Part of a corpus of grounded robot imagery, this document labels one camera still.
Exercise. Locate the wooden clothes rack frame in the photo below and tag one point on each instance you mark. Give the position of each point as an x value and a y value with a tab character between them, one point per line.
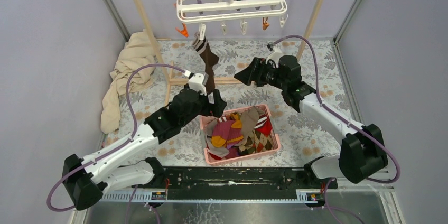
203	26

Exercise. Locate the orange clothes peg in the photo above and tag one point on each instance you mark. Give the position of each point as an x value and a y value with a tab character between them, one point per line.
183	31
265	23

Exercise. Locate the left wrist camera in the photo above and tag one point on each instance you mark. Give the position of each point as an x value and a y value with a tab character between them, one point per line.
197	81

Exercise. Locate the beige cloth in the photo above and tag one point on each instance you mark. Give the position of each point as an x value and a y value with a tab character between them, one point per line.
137	52

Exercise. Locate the red bear sock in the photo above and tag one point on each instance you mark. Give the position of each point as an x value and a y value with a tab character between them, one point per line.
266	129

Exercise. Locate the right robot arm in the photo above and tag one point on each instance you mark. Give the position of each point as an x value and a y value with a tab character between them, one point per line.
361	147

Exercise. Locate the pink plastic basket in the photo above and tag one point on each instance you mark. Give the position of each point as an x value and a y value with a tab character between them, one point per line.
235	114

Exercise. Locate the white clothes peg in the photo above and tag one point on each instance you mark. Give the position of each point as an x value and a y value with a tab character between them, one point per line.
282	20

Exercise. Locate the dark brown sock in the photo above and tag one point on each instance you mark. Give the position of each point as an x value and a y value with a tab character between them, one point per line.
210	59

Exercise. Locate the cream patterned sock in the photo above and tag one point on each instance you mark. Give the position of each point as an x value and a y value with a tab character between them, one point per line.
256	142

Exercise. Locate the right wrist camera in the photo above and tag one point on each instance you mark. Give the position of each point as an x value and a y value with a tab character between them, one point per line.
275	53

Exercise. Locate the white sock hanger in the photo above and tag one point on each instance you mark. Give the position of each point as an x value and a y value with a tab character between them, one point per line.
203	11

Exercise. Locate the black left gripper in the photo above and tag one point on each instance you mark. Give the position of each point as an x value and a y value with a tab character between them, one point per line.
215	110

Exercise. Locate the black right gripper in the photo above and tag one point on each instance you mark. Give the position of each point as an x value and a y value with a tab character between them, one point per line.
254	72

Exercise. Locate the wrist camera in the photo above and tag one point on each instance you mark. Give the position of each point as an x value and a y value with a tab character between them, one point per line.
275	53
197	81

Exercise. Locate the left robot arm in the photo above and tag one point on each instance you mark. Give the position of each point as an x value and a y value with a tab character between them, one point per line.
86	179

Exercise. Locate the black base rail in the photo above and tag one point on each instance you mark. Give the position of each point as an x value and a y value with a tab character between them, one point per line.
237	183

